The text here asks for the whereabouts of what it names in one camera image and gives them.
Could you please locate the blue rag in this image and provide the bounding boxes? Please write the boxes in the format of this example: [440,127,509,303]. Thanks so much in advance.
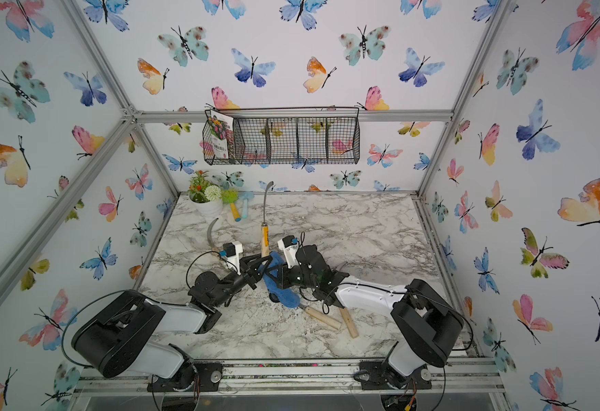
[262,252,300,309]

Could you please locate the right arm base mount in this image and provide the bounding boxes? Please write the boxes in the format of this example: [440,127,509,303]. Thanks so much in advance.
[352,360,432,390]

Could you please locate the potted artificial plant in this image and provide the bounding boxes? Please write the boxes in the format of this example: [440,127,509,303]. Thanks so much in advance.
[188,171,223,220]

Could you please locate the green yellow toy brush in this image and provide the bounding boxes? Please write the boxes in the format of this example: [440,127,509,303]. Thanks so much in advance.
[221,188,241,222]

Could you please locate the black wire basket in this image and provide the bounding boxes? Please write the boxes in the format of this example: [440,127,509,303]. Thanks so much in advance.
[201,106,361,166]

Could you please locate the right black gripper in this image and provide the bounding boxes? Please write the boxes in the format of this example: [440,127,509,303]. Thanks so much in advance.
[263,261,319,293]

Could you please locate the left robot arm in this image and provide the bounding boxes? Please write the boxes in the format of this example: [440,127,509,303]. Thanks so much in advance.
[72,253,283,379]

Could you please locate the aluminium front rail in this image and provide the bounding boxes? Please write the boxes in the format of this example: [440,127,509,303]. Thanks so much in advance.
[73,357,505,399]

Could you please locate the sickle wooden handle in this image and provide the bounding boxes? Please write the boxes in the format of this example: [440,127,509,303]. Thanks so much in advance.
[339,308,359,339]
[261,181,274,257]
[207,217,221,252]
[299,304,341,330]

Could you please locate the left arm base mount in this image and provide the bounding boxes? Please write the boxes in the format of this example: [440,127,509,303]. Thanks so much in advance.
[147,360,224,394]

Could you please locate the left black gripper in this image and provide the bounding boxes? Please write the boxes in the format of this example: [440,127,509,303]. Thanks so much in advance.
[211,253,268,311]

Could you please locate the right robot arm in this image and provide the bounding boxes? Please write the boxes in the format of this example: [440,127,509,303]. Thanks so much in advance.
[266,245,465,378]

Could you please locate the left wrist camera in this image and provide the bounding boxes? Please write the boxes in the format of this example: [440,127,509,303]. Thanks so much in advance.
[220,241,243,275]

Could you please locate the colourful booklet in basket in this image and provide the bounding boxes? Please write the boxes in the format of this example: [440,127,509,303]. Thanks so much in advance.
[207,111,233,159]

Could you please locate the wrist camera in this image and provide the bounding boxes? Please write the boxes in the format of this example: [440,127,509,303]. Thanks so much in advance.
[220,241,243,275]
[278,236,299,269]

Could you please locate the light blue toy tool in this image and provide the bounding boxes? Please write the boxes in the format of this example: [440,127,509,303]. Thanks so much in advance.
[239,191,254,219]

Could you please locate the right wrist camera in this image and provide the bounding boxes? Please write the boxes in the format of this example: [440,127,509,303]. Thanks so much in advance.
[278,236,299,269]

